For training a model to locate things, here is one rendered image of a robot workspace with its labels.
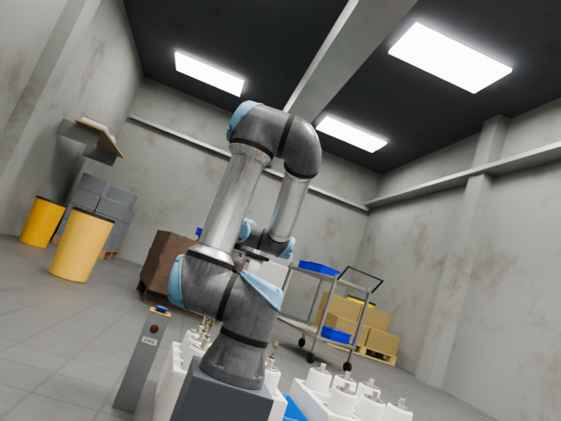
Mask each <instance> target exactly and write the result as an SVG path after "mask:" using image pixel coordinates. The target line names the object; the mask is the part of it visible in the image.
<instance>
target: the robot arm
mask: <svg viewBox="0 0 561 421"><path fill-rule="evenodd" d="M226 139H227V140H228V141H229V142H230V144H229V149H230V153H231V157H230V161H229V163H228V165H227V168H226V170H225V173H224V176H223V178H222V181H221V183H220V187H219V189H218V191H217V193H216V196H215V199H214V202H213V204H212V206H211V208H210V213H209V214H208V217H207V219H206V222H205V225H204V228H203V230H202V232H201V234H200V238H199V240H198V243H197V244H196V245H194V246H192V247H190V248H189V249H188V250H187V252H186V255H185V254H183V255H178V256H177V258H176V259H175V263H174V265H173V266H172V269H171V273H170V275H169V283H168V291H167V292H168V298H169V301H170V302H171V303H172V304H174V305H176V306H177V307H181V308H183V309H184V310H186V311H187V310H188V311H191V312H195V313H197V314H200V315H202V316H205V317H208V321H210V320H211V319H214V320H216V321H215V325H217V324H218V323H219V322H222V326H221V329H220V332H219V335H218V336H217V338H216V339H215V340H214V341H213V342H212V344H211V345H210V347H209V348H208V350H207V351H206V352H205V354H204V355H203V357H202V359H201V361H200V369H201V370H202V371H203V372H205V373H206V374H208V375H210V376H211V377H212V378H215V379H217V380H219V381H221V382H223V383H227V384H229V385H232V386H235V387H238V388H245V389H251V390H258V389H261V388H262V385H263V382H264V380H265V352H266V349H267V346H268V343H269V341H270V337H271V334H272V332H273V329H274V326H275V322H276V319H277V317H278V314H279V312H280V311H281V303H282V300H283V297H284V294H283V291H282V290H281V289H280V288H279V287H277V286H275V285H273V284H271V283H269V282H267V281H265V280H263V279H261V278H259V277H257V276H255V275H253V274H251V273H249V272H247V271H245V270H242V271H241V272H238V271H237V270H235V268H236V267H238V268H240V266H241V263H243V260H244V258H245V253H246V252H247V249H248V247H250V248H253V249H256V250H258V251H263V252H265V253H268V254H271V255H272V256H275V257H279V258H282V259H286V260H287V259H289V258H290V257H291V253H292V251H293V248H294V245H295V243H296V239H295V238H293V237H291V235H292V232H293V230H294V228H295V225H296V221H297V219H298V216H299V214H300V211H301V207H302V205H303V202H304V199H305V197H306V193H307V191H308V188H309V186H310V183H311V179H314V178H315V177H316V176H317V174H318V171H319V169H320V166H321V145H320V141H319V139H318V136H317V134H316V132H315V130H314V129H313V127H312V126H311V124H309V123H308V122H307V121H306V120H305V119H303V118H302V117H300V116H297V115H293V114H288V113H286V112H284V111H281V110H278V109H274V108H271V107H269V106H266V105H264V104H262V103H256V102H252V101H245V102H244V103H242V104H241V105H240V106H239V107H238V108H237V110H236V111H235V113H234V114H233V116H232V118H231V120H230V123H229V127H228V129H227V132H226ZM273 157H276V158H279V159H283V160H284V164H283V165H284V169H285V171H286V172H285V174H284V177H283V181H282V183H281V187H280V191H279V195H278V197H277V201H276V203H275V209H274V211H273V215H272V217H271V220H270V225H269V229H266V228H265V227H262V226H258V225H256V224H255V222H254V221H252V220H250V219H247V218H245V215H246V212H247V211H248V208H249V205H250V202H251V199H252V196H253V194H254V192H255V188H256V186H257V183H258V181H259V178H260V174H261V172H262V170H263V167H265V166H267V165H269V164H271V162H272V160H273Z"/></svg>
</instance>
